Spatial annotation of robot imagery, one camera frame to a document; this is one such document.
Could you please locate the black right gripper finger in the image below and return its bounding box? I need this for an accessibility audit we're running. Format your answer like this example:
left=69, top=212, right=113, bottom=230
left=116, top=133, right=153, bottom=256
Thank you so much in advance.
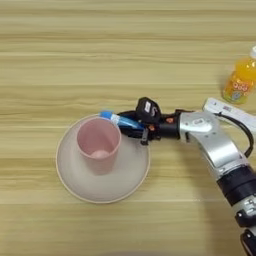
left=116, top=110, right=139, bottom=121
left=119, top=127, right=148, bottom=140

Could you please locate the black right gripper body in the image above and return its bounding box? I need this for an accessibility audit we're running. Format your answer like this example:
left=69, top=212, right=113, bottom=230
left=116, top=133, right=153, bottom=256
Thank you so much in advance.
left=140, top=109, right=183, bottom=147

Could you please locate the blue tube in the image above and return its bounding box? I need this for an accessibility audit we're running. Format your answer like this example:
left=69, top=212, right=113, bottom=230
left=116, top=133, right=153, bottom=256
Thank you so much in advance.
left=99, top=110, right=146, bottom=131

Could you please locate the pink plastic cup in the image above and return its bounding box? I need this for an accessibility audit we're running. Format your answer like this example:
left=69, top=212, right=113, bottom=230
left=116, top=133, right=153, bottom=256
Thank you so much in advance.
left=76, top=117, right=122, bottom=177

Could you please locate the orange juice bottle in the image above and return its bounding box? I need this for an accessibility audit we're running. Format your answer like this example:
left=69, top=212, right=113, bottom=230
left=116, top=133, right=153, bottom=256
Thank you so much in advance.
left=221, top=45, right=256, bottom=105

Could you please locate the small black box white label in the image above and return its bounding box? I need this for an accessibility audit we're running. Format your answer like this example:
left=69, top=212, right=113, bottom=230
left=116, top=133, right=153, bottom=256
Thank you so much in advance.
left=135, top=96, right=164, bottom=125

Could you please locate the beige round plate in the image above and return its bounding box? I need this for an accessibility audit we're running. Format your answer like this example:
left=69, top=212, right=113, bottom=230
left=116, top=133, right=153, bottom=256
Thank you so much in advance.
left=55, top=112, right=151, bottom=204

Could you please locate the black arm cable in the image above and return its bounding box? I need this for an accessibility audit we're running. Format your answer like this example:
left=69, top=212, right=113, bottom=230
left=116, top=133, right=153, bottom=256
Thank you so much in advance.
left=213, top=112, right=255, bottom=159

